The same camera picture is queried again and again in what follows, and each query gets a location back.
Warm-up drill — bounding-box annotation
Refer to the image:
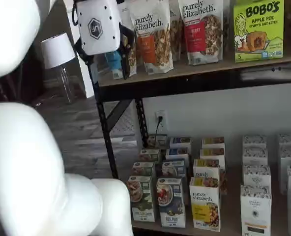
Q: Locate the brown shelf board with boxes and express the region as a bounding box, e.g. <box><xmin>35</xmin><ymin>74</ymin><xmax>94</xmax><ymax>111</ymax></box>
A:
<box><xmin>119</xmin><ymin>137</ymin><xmax>291</xmax><ymax>236</ymax></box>

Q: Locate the black metal shelf frame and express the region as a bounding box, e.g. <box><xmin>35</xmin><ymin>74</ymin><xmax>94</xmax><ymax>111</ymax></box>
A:
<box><xmin>92</xmin><ymin>56</ymin><xmax>291</xmax><ymax>236</ymax></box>

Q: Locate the blue and white oatmeal box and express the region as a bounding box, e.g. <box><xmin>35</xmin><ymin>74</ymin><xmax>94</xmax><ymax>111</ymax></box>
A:
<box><xmin>156</xmin><ymin>177</ymin><xmax>187</xmax><ymax>228</ymax></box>
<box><xmin>165</xmin><ymin>147</ymin><xmax>191</xmax><ymax>162</ymax></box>
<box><xmin>169</xmin><ymin>136</ymin><xmax>193</xmax><ymax>149</ymax></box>
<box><xmin>161</xmin><ymin>159</ymin><xmax>187</xmax><ymax>179</ymax></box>

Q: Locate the white granola bag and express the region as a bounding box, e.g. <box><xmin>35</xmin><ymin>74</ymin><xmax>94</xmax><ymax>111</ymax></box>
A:
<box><xmin>169</xmin><ymin>0</ymin><xmax>185</xmax><ymax>62</ymax></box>

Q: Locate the black power plug cord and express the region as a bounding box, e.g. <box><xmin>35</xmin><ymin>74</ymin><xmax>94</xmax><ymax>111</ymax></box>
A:
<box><xmin>155</xmin><ymin>115</ymin><xmax>164</xmax><ymax>148</ymax></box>

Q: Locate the blue label granola bag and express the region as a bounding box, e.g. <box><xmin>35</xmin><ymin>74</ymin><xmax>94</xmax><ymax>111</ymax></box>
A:
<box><xmin>103</xmin><ymin>0</ymin><xmax>138</xmax><ymax>81</ymax></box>

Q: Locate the orange label granola bag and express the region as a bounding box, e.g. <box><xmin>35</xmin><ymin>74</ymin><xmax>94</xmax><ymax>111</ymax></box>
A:
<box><xmin>129</xmin><ymin>4</ymin><xmax>175</xmax><ymax>76</ymax></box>

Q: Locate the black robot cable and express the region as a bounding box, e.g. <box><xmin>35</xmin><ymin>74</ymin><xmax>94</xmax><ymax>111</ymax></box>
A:
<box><xmin>71</xmin><ymin>1</ymin><xmax>79</xmax><ymax>27</ymax></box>

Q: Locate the white shade table lamp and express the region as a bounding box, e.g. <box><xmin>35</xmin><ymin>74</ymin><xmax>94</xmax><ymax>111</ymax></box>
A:
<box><xmin>40</xmin><ymin>32</ymin><xmax>77</xmax><ymax>104</ymax></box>

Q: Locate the red label granola bag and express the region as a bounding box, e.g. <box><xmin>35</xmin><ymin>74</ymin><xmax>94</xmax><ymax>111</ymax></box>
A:
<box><xmin>177</xmin><ymin>0</ymin><xmax>224</xmax><ymax>66</ymax></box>

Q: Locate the white wall outlet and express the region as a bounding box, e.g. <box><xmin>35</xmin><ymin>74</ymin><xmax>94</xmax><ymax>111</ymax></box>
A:
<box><xmin>155</xmin><ymin>110</ymin><xmax>169</xmax><ymax>131</ymax></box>

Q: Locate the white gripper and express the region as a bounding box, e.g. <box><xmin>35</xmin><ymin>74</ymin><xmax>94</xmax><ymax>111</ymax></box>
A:
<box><xmin>73</xmin><ymin>0</ymin><xmax>134</xmax><ymax>83</ymax></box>

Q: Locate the green Bobo's apple pie box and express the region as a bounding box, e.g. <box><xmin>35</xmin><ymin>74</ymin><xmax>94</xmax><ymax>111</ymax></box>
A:
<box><xmin>233</xmin><ymin>0</ymin><xmax>285</xmax><ymax>63</ymax></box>

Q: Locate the yellow purely elizabeth box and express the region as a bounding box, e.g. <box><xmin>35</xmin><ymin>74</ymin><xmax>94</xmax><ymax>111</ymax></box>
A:
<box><xmin>201</xmin><ymin>137</ymin><xmax>226</xmax><ymax>149</ymax></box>
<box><xmin>189</xmin><ymin>177</ymin><xmax>221</xmax><ymax>233</ymax></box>
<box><xmin>192</xmin><ymin>159</ymin><xmax>228</xmax><ymax>195</ymax></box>
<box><xmin>200</xmin><ymin>147</ymin><xmax>226</xmax><ymax>163</ymax></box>

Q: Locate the brown shelf board with bags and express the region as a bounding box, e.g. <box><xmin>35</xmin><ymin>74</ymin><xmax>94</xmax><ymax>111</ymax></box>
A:
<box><xmin>98</xmin><ymin>55</ymin><xmax>291</xmax><ymax>87</ymax></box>

